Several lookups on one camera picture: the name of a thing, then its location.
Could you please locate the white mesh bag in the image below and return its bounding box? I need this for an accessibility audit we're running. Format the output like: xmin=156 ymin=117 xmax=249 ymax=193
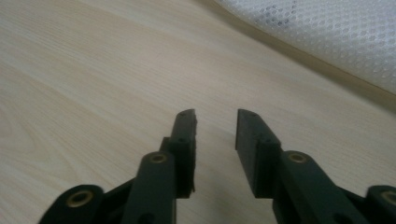
xmin=214 ymin=0 xmax=396 ymax=95

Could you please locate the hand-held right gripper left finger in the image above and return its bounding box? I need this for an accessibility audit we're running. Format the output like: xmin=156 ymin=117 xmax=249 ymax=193
xmin=120 ymin=108 xmax=198 ymax=224

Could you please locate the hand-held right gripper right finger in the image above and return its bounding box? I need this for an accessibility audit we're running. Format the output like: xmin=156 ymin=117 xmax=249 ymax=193
xmin=234 ymin=108 xmax=372 ymax=224

